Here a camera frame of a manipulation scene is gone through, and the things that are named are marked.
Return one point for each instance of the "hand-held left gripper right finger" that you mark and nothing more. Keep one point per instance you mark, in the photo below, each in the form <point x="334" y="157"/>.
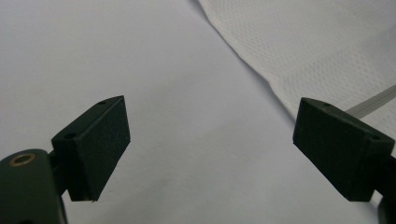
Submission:
<point x="339" y="146"/>

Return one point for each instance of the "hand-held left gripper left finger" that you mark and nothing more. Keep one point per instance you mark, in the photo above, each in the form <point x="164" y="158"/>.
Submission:
<point x="93" y="149"/>

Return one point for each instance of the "white textured cloth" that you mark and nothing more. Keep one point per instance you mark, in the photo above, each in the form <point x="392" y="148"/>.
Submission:
<point x="311" y="37"/>

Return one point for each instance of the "pale table mat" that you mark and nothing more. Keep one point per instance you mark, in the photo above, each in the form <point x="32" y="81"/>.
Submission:
<point x="155" y="62"/>

